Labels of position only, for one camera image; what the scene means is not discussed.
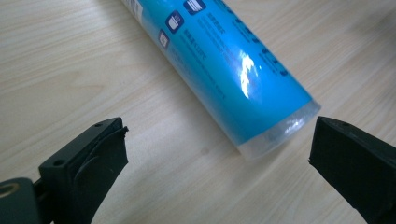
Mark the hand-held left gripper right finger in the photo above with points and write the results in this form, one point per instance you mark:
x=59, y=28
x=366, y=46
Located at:
x=358, y=168

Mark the blue plastic wrap roll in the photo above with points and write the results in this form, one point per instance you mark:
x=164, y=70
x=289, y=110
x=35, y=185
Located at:
x=230, y=71

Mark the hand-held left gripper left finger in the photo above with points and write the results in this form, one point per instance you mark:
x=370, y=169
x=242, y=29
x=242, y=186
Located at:
x=90, y=174

